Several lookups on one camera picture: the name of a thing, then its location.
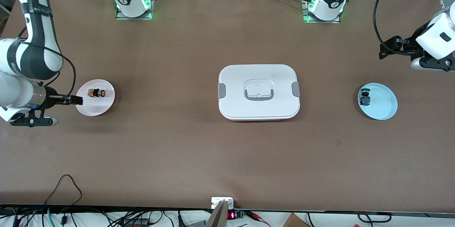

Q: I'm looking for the pink round plate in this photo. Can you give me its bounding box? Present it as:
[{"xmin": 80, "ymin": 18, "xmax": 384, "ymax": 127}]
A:
[{"xmin": 75, "ymin": 79, "xmax": 116, "ymax": 117}]

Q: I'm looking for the light blue round plate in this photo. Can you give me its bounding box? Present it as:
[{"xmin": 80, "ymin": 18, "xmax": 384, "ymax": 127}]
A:
[{"xmin": 358, "ymin": 83, "xmax": 398, "ymax": 120}]

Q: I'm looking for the metal base mounting plate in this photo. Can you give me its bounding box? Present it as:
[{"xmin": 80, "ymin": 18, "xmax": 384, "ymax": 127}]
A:
[
  {"xmin": 116, "ymin": 0, "xmax": 156, "ymax": 20},
  {"xmin": 302, "ymin": 0, "xmax": 341, "ymax": 23}
]

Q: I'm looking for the white lidded lunch box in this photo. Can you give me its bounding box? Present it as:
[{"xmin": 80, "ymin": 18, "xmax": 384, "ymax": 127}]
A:
[{"xmin": 218, "ymin": 64, "xmax": 301, "ymax": 121}]

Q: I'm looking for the brown cardboard box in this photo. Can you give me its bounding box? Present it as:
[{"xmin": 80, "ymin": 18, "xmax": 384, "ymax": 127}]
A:
[{"xmin": 283, "ymin": 213, "xmax": 310, "ymax": 227}]

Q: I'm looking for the red clip lead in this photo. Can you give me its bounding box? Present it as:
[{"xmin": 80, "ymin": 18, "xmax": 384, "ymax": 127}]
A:
[{"xmin": 247, "ymin": 211, "xmax": 271, "ymax": 227}]

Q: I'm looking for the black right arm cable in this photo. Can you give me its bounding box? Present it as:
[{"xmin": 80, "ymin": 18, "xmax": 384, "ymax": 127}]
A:
[{"xmin": 20, "ymin": 0, "xmax": 76, "ymax": 97}]

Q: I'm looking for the blue switch with green knob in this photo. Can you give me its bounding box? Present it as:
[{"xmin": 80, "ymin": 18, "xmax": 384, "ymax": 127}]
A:
[{"xmin": 360, "ymin": 88, "xmax": 371, "ymax": 107}]

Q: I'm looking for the thin black looped cable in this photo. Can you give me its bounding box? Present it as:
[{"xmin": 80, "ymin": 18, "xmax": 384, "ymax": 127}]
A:
[{"xmin": 44, "ymin": 174, "xmax": 83, "ymax": 207}]

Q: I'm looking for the small white mount block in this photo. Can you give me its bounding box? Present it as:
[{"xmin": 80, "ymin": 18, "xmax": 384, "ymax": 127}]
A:
[{"xmin": 211, "ymin": 197, "xmax": 235, "ymax": 209}]

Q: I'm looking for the grey aluminium camera mast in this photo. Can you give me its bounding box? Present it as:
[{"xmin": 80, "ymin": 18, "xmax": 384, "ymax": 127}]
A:
[{"xmin": 205, "ymin": 200, "xmax": 229, "ymax": 227}]

